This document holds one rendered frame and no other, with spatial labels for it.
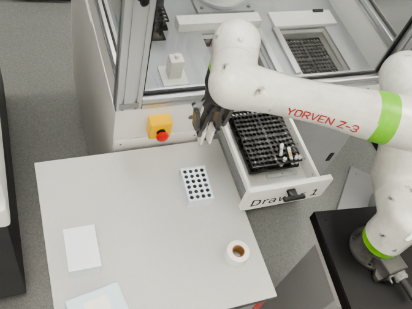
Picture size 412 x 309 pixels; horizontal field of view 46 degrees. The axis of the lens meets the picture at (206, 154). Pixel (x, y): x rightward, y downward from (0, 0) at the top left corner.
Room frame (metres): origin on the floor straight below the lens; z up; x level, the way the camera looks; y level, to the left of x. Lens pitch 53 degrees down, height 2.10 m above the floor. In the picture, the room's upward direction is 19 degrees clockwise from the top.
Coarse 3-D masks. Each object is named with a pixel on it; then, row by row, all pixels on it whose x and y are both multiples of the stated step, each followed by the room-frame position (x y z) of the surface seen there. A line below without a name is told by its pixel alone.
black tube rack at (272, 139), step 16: (240, 112) 1.11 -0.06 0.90; (256, 112) 1.13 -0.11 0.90; (240, 128) 1.04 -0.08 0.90; (256, 128) 1.07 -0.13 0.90; (272, 128) 1.12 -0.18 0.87; (240, 144) 1.00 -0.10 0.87; (256, 144) 1.00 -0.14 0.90; (272, 144) 1.02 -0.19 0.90; (288, 144) 1.05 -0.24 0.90; (256, 160) 0.97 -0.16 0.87; (288, 160) 1.01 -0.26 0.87
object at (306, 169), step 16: (224, 128) 1.03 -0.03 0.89; (288, 128) 1.15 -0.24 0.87; (224, 144) 0.99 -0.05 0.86; (304, 144) 1.08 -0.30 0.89; (240, 160) 0.92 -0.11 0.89; (304, 160) 1.03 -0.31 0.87; (240, 176) 0.88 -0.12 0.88; (256, 176) 0.93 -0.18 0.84; (288, 176) 0.97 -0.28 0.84; (304, 176) 0.99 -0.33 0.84
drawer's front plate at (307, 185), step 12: (300, 180) 0.90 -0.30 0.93; (312, 180) 0.92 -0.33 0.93; (324, 180) 0.93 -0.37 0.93; (252, 192) 0.80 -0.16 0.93; (264, 192) 0.82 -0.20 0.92; (276, 192) 0.85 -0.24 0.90; (300, 192) 0.90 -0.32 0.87; (312, 192) 0.93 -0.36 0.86; (240, 204) 0.80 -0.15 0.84; (264, 204) 0.84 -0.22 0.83
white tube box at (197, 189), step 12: (180, 168) 0.89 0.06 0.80; (192, 168) 0.90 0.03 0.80; (204, 168) 0.92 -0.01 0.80; (180, 180) 0.86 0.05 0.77; (192, 180) 0.86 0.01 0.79; (204, 180) 0.88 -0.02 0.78; (192, 192) 0.82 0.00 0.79; (204, 192) 0.83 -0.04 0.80; (192, 204) 0.79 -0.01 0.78; (204, 204) 0.81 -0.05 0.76
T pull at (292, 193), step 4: (288, 192) 0.86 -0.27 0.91; (292, 192) 0.86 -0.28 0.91; (296, 192) 0.87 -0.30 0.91; (292, 196) 0.85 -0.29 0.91; (296, 196) 0.85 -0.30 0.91; (300, 196) 0.86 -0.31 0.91; (304, 196) 0.86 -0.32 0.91; (284, 200) 0.83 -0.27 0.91; (288, 200) 0.83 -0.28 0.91; (292, 200) 0.84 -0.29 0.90
